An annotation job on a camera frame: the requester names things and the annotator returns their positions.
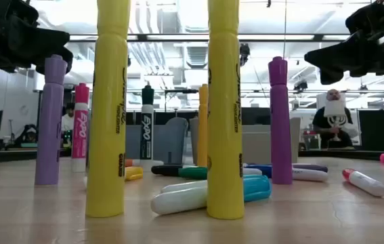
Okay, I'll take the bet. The pale lilac highlighter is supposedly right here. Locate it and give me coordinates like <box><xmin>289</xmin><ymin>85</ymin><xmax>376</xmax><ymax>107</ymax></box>
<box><xmin>35</xmin><ymin>54</ymin><xmax>68</xmax><ymax>186</ymax></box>

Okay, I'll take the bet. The violet highlighter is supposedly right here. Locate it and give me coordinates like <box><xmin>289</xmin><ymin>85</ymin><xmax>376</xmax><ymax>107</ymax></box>
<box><xmin>268</xmin><ymin>56</ymin><xmax>294</xmax><ymax>186</ymax></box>

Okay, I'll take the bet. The yellow Sharpie highlighter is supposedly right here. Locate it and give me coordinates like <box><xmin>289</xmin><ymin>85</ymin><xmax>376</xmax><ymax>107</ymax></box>
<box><xmin>206</xmin><ymin>0</ymin><xmax>246</xmax><ymax>220</ymax></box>
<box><xmin>85</xmin><ymin>0</ymin><xmax>132</xmax><ymax>218</ymax></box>

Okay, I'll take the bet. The pink Expo marker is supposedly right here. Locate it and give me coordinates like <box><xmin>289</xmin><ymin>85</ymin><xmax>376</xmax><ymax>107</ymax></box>
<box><xmin>70</xmin><ymin>82</ymin><xmax>91</xmax><ymax>174</ymax></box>

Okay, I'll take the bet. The green Expo marker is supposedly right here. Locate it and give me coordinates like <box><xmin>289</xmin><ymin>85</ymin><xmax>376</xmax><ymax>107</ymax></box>
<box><xmin>139</xmin><ymin>84</ymin><xmax>155</xmax><ymax>172</ymax></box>

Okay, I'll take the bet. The yellow cap white marker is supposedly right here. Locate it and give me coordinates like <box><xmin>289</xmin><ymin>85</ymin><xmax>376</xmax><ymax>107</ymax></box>
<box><xmin>125</xmin><ymin>165</ymin><xmax>144</xmax><ymax>182</ymax></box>

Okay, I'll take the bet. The orange-yellow highlighter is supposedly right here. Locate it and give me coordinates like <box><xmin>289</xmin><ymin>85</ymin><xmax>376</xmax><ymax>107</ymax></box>
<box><xmin>196</xmin><ymin>83</ymin><xmax>209</xmax><ymax>168</ymax></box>

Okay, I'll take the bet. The black cap white marker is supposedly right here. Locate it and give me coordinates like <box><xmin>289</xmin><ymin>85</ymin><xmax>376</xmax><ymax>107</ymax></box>
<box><xmin>150</xmin><ymin>164</ymin><xmax>184</xmax><ymax>177</ymax></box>

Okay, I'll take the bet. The green cap white marker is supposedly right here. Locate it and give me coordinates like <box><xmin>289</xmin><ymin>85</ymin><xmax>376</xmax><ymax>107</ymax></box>
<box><xmin>177</xmin><ymin>165</ymin><xmax>263</xmax><ymax>181</ymax></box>

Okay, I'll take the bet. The light blue cap white marker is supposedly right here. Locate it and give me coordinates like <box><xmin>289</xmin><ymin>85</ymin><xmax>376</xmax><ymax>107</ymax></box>
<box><xmin>160</xmin><ymin>174</ymin><xmax>267</xmax><ymax>194</ymax></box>
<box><xmin>150</xmin><ymin>174</ymin><xmax>273</xmax><ymax>216</ymax></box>

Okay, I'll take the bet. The white round pillar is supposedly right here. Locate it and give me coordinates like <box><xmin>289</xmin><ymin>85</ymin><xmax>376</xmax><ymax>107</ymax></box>
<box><xmin>316</xmin><ymin>91</ymin><xmax>328</xmax><ymax>110</ymax></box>

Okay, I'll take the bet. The black ceiling spotlight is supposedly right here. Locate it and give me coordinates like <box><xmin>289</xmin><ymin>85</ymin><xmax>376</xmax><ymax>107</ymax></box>
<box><xmin>239</xmin><ymin>43</ymin><xmax>251</xmax><ymax>67</ymax></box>
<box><xmin>293</xmin><ymin>79</ymin><xmax>309</xmax><ymax>93</ymax></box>

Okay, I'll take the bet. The person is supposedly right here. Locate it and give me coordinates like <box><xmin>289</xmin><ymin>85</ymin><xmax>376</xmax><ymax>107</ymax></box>
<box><xmin>312</xmin><ymin>88</ymin><xmax>359</xmax><ymax>150</ymax></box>
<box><xmin>60</xmin><ymin>102</ymin><xmax>76</xmax><ymax>134</ymax></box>

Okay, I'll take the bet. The black screen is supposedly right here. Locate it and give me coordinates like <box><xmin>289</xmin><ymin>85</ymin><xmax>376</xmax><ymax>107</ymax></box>
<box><xmin>244</xmin><ymin>106</ymin><xmax>270</xmax><ymax>126</ymax></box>

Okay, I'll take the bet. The purple cap white marker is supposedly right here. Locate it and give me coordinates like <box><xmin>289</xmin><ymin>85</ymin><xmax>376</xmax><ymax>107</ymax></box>
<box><xmin>292</xmin><ymin>163</ymin><xmax>329</xmax><ymax>173</ymax></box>

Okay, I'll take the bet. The dark blue cap white marker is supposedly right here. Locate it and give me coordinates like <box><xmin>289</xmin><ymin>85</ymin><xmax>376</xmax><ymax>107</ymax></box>
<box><xmin>244</xmin><ymin>163</ymin><xmax>329</xmax><ymax>183</ymax></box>

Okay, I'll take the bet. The pale plastic bin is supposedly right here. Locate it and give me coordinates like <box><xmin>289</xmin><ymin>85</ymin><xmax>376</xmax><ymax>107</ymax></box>
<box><xmin>189</xmin><ymin>117</ymin><xmax>302</xmax><ymax>167</ymax></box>

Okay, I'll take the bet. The red cap white marker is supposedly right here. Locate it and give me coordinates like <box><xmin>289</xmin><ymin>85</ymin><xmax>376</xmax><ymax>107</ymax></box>
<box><xmin>341</xmin><ymin>167</ymin><xmax>384</xmax><ymax>198</ymax></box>

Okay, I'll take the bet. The dark grey plastic bin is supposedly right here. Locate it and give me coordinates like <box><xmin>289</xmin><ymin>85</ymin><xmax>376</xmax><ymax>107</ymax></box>
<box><xmin>125</xmin><ymin>117</ymin><xmax>190</xmax><ymax>166</ymax></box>

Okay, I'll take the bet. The thin hanging cable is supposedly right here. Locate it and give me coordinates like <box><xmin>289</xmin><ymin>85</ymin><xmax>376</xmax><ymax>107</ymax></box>
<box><xmin>282</xmin><ymin>0</ymin><xmax>288</xmax><ymax>106</ymax></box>

